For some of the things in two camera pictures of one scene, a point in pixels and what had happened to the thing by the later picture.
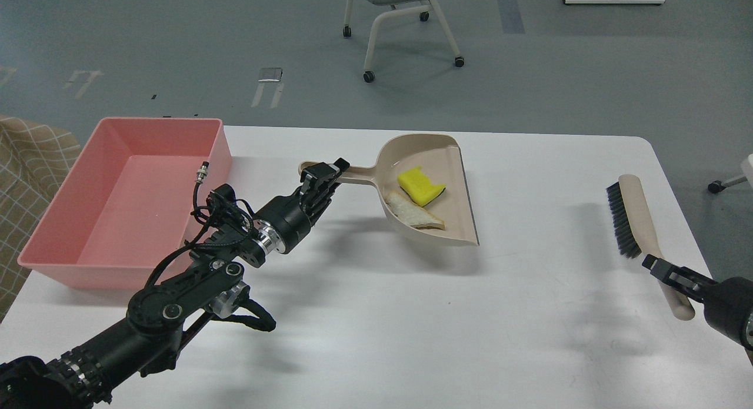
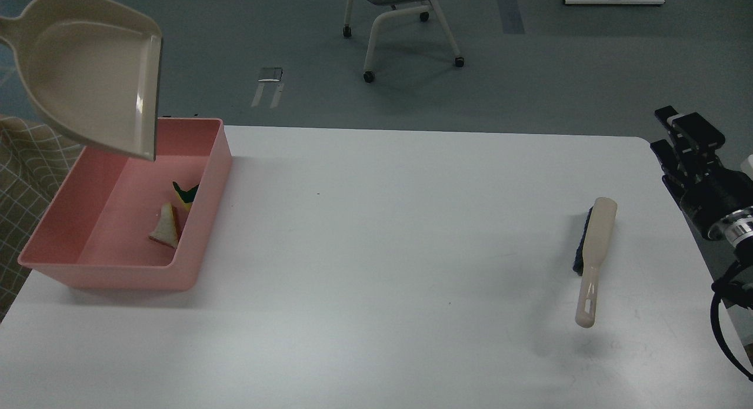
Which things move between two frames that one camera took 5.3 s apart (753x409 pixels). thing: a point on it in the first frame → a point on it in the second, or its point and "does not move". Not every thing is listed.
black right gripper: x=729 y=303 → x=707 y=192
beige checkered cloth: x=36 y=158 does not move
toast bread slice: x=412 y=213 → x=166 y=231
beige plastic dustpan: x=422 y=179 → x=93 y=67
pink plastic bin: x=135 y=203 does not move
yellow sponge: x=417 y=185 → x=186 y=197
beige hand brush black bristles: x=634 y=226 → x=590 y=253
